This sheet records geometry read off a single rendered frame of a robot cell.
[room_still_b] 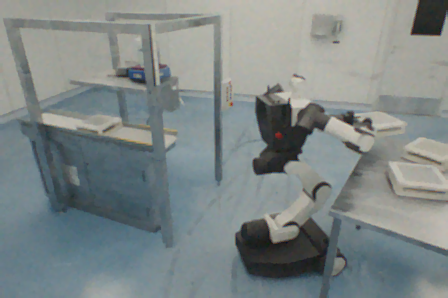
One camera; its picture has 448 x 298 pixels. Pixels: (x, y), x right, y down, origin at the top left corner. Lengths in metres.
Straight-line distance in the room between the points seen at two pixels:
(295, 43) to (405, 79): 1.79
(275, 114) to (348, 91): 4.08
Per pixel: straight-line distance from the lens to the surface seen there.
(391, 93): 5.90
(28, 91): 2.77
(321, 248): 2.39
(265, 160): 1.97
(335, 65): 5.70
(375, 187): 1.91
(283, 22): 5.64
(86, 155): 2.76
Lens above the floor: 1.76
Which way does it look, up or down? 25 degrees down
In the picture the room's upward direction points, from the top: straight up
